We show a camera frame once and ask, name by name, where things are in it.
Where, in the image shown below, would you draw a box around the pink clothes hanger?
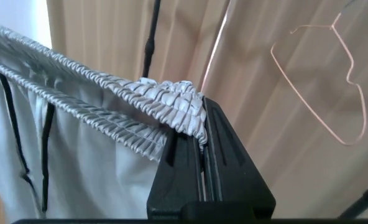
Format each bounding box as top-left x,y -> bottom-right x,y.
270,0 -> 367,147

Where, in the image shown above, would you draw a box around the black clothes rack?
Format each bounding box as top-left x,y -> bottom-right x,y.
142,0 -> 368,220

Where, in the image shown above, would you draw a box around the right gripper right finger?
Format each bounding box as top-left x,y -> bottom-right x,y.
201,96 -> 277,219

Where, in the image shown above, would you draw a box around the beige curtain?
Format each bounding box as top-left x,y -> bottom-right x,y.
46,0 -> 368,218

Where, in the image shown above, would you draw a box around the pale grey shorts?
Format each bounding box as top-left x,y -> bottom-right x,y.
0,20 -> 208,220

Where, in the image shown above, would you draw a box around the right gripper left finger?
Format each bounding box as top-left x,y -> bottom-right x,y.
146,129 -> 204,220

